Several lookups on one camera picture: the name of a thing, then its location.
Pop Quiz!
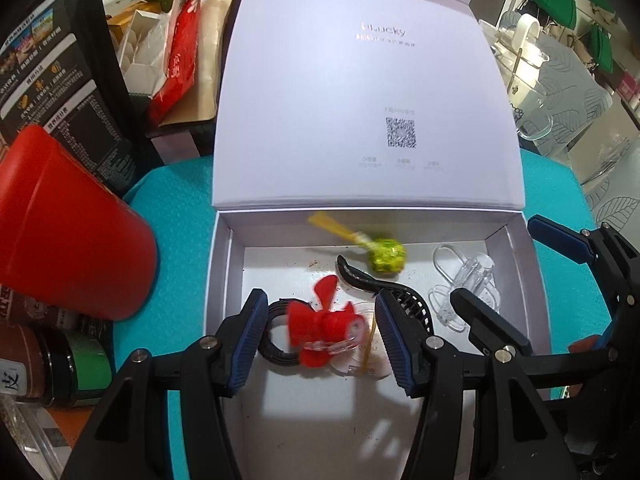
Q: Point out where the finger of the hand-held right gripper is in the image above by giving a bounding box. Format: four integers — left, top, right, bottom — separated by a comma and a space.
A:
527, 214, 640, 311
449, 290, 601, 402

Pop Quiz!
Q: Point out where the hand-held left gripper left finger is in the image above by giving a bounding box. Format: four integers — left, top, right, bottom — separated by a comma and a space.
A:
60, 287, 271, 480

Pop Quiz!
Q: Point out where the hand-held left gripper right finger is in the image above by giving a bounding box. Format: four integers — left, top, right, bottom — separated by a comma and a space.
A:
374, 287, 577, 480

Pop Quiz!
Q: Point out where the black ring hair clip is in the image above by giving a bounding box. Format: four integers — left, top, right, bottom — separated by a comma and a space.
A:
257, 299, 313, 367

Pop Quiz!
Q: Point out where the clear disc with yellow stick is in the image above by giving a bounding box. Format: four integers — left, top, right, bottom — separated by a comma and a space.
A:
330, 302, 396, 378

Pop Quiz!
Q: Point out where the clear claw hair clip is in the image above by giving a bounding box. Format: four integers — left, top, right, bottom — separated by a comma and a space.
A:
427, 244, 501, 332

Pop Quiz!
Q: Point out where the red propeller fan toy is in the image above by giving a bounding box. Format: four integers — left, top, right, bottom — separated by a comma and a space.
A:
286, 275, 366, 367

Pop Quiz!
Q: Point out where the green lollipop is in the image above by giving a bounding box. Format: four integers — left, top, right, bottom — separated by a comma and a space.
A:
307, 211, 407, 277

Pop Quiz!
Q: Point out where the white gift box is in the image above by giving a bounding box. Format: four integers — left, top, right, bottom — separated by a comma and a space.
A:
204, 0, 553, 480

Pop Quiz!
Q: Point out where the teal mat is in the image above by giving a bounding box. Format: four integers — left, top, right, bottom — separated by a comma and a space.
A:
112, 149, 623, 403

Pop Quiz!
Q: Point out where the grey leaf-print tablecloth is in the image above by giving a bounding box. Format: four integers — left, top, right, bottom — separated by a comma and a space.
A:
520, 35, 640, 221

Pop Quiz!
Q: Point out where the dark jar with green label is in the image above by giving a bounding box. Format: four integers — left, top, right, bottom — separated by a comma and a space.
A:
40, 327, 115, 409

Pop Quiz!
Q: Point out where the red canister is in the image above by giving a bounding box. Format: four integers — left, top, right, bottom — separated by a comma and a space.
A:
0, 125, 160, 322

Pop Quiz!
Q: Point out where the brown jar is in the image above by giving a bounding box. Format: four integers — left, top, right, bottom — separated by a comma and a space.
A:
0, 322, 56, 403

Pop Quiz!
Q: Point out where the red packet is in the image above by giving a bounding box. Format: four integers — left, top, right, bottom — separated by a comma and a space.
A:
147, 0, 213, 128

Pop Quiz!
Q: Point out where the beige paper bag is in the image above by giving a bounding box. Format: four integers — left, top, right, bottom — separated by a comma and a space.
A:
157, 0, 236, 128

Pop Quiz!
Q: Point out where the white carton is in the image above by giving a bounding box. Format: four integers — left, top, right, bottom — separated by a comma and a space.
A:
117, 10, 171, 98

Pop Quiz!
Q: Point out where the black printed pouch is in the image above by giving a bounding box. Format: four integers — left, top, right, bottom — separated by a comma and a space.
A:
0, 0, 138, 198

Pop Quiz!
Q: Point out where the yellow cardboard box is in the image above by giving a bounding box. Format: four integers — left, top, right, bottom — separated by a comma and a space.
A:
106, 9, 151, 48

